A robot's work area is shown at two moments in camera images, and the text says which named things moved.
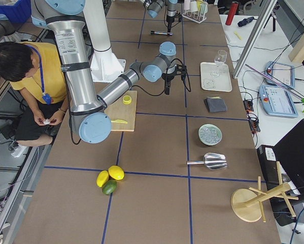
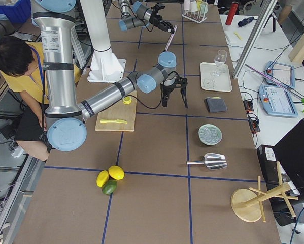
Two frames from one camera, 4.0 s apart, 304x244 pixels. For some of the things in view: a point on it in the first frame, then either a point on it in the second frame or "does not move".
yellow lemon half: x=127 y=99 does not move
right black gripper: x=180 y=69 to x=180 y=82
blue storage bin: x=20 y=12 does not move
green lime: x=109 y=187 does not move
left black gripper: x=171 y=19 to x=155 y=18
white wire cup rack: x=198 y=17 does not move
